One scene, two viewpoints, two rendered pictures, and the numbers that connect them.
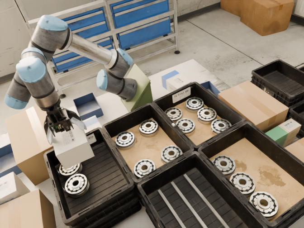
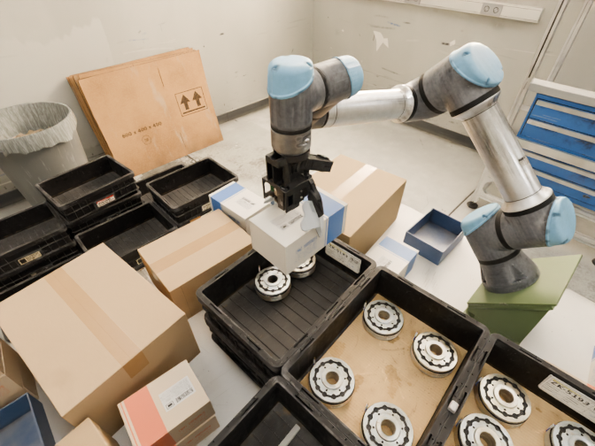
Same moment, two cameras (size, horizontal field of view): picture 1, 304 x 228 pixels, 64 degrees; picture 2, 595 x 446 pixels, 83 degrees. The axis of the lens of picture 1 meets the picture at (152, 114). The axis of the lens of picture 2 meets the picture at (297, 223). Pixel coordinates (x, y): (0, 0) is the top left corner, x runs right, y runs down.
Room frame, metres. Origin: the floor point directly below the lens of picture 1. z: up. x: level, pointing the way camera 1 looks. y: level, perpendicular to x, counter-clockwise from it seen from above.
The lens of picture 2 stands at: (0.44, -0.18, 1.63)
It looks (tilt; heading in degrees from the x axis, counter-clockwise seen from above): 42 degrees down; 65
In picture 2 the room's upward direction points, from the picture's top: straight up
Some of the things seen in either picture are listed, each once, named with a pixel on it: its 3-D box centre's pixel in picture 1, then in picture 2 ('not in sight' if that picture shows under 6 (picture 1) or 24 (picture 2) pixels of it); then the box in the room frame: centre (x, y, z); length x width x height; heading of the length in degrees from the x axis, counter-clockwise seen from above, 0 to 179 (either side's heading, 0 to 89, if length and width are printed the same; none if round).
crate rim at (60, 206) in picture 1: (85, 168); (289, 280); (0.66, 0.33, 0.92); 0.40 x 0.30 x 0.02; 23
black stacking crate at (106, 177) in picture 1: (89, 175); (289, 291); (0.66, 0.33, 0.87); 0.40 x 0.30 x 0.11; 23
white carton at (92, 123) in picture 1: (93, 134); (385, 266); (1.03, 0.37, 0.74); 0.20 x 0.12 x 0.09; 22
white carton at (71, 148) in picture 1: (70, 138); (299, 226); (0.69, 0.34, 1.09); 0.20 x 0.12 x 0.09; 20
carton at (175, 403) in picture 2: not in sight; (168, 409); (0.30, 0.19, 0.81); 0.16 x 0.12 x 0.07; 14
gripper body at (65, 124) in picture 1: (56, 115); (289, 175); (0.66, 0.33, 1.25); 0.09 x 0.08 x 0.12; 20
